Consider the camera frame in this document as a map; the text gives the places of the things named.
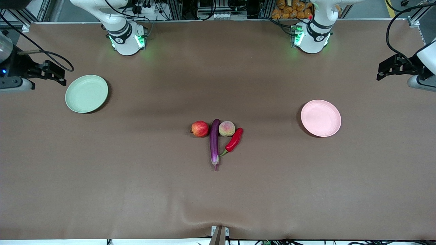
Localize red apple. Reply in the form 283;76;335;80
190;121;209;138

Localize red chili pepper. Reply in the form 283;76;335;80
220;128;244;157

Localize purple eggplant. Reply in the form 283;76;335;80
209;119;221;171

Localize yellow pink peach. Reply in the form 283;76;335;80
218;121;236;137

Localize light green plate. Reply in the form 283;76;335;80
65;75;109;114

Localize pink plate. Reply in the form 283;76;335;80
301;99;342;137

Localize white power strip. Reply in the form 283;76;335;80
131;3;157;15

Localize orange packed goods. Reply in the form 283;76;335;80
271;0;314;19

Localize brown table mat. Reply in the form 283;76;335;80
0;19;436;240

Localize metal table clamp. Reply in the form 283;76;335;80
211;226;229;245

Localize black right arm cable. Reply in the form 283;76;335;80
0;12;74;72

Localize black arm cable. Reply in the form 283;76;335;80
386;2;436;67
0;12;74;72

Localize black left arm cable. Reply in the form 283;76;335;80
386;2;436;67

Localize aluminium frame strut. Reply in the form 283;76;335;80
0;0;65;33
407;0;436;28

